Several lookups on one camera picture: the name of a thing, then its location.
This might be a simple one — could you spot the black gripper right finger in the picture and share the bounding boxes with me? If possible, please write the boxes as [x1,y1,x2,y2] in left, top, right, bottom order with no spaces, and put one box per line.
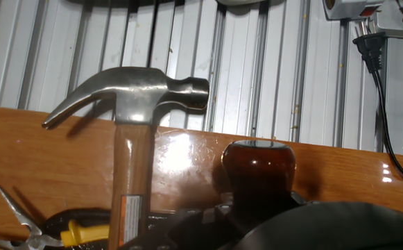
[291,191,307,209]

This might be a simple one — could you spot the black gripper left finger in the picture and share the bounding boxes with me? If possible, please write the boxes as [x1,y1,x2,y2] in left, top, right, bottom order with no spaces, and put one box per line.
[117,203,247,250]

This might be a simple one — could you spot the black C-clamp with steel screw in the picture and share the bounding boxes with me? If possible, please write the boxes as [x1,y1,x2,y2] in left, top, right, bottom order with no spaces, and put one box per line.
[43,207,174,250]

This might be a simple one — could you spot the glossy wooden board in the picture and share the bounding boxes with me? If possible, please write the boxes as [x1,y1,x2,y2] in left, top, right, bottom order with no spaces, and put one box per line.
[0,105,403,250]

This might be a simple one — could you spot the yellow-handled needle-nose pliers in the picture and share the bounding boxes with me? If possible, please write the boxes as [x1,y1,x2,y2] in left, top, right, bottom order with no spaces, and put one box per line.
[0,185,111,250]

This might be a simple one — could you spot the claw hammer with wooden handle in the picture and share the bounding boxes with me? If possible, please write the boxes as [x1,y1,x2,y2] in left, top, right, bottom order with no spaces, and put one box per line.
[41,66,210,250]

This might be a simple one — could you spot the black power plug with cable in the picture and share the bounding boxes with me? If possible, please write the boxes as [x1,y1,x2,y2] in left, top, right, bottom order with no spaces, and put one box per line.
[352,31,403,182]

